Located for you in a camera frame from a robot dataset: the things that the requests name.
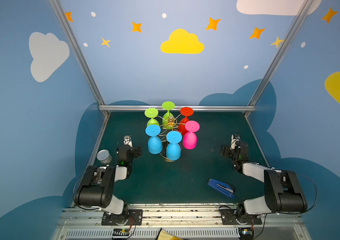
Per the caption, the blue wine glass front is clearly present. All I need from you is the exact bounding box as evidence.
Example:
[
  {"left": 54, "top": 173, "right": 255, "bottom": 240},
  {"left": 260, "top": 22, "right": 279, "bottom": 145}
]
[{"left": 166, "top": 131, "right": 182, "bottom": 161}]

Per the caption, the blue wine glass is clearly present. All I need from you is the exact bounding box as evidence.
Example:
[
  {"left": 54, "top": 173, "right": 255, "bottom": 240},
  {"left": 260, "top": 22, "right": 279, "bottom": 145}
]
[
  {"left": 166, "top": 131, "right": 182, "bottom": 161},
  {"left": 145, "top": 125, "right": 162, "bottom": 155}
]

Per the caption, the pink wine glass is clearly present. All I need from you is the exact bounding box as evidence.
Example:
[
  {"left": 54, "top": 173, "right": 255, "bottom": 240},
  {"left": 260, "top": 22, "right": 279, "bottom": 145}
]
[{"left": 183, "top": 121, "right": 200, "bottom": 150}]

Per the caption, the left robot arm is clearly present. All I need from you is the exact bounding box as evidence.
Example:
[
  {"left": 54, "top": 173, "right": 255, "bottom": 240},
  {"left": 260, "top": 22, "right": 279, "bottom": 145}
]
[{"left": 73, "top": 145, "right": 142, "bottom": 218}]

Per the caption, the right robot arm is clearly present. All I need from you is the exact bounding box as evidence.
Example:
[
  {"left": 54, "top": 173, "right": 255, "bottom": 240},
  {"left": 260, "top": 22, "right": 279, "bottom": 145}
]
[{"left": 221, "top": 139, "right": 309, "bottom": 219}]

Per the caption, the blue wine glass left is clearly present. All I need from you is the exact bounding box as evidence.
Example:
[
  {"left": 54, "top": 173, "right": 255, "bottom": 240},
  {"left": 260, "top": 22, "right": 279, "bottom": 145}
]
[{"left": 145, "top": 125, "right": 162, "bottom": 155}]

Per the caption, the green wine glass left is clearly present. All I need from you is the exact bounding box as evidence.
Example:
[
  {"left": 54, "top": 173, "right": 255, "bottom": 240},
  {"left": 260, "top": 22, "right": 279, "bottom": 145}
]
[{"left": 144, "top": 108, "right": 160, "bottom": 127}]

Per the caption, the green wine glass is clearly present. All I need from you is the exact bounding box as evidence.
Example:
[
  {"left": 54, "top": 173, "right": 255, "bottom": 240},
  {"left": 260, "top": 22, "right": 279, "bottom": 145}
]
[
  {"left": 162, "top": 101, "right": 175, "bottom": 129},
  {"left": 144, "top": 108, "right": 160, "bottom": 127}
]

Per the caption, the green wine glass back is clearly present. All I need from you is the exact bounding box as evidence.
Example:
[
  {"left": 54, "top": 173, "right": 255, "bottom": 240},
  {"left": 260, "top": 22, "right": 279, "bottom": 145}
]
[{"left": 162, "top": 101, "right": 175, "bottom": 129}]

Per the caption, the red wine glass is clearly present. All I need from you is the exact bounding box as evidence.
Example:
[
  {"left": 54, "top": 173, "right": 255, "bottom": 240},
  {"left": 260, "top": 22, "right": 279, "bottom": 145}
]
[{"left": 178, "top": 107, "right": 194, "bottom": 136}]

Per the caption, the blue stapler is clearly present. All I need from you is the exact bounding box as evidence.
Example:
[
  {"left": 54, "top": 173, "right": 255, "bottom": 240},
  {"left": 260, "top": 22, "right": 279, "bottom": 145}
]
[{"left": 208, "top": 179, "right": 236, "bottom": 199}]

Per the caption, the yellow object at bottom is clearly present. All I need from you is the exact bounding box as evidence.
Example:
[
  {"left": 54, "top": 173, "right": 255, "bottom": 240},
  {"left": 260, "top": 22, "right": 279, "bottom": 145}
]
[{"left": 155, "top": 229, "right": 183, "bottom": 240}]

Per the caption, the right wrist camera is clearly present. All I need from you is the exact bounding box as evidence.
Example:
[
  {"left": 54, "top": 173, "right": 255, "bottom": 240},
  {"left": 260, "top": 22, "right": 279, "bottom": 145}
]
[{"left": 230, "top": 134, "right": 241, "bottom": 150}]

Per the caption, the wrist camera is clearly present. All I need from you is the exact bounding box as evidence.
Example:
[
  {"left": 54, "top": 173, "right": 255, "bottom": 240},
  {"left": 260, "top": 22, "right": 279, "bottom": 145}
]
[
  {"left": 230, "top": 134, "right": 241, "bottom": 150},
  {"left": 123, "top": 135, "right": 133, "bottom": 148}
]

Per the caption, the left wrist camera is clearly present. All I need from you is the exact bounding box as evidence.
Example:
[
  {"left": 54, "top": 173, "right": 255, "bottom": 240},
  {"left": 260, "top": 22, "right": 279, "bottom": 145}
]
[{"left": 123, "top": 135, "right": 133, "bottom": 148}]

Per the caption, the gold wire glass rack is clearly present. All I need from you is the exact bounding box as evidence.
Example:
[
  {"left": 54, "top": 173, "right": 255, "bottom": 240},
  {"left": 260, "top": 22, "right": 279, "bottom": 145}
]
[{"left": 158, "top": 113, "right": 185, "bottom": 163}]

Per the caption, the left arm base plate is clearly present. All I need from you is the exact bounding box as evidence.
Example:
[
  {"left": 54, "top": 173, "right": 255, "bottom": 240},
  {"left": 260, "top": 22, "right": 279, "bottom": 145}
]
[{"left": 101, "top": 209, "right": 143, "bottom": 226}]

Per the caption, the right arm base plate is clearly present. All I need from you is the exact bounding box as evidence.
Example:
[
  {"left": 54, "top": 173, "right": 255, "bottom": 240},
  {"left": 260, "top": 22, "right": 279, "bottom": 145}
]
[{"left": 218, "top": 206, "right": 263, "bottom": 225}]

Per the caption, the aluminium front rail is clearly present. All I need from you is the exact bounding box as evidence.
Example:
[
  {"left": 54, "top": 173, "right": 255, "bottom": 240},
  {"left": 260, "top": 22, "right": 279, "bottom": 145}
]
[{"left": 52, "top": 203, "right": 311, "bottom": 240}]

